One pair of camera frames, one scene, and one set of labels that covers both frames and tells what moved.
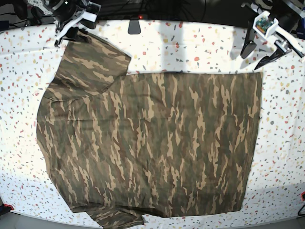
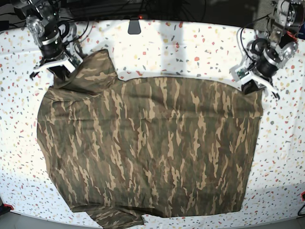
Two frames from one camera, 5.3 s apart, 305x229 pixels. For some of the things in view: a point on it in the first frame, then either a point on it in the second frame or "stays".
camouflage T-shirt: x=120 y=146 stays
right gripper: x=266 y=26 to x=247 y=72
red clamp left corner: x=12 y=208 stays
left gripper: x=69 y=13 to x=61 y=67
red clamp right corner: x=302 y=195 stays
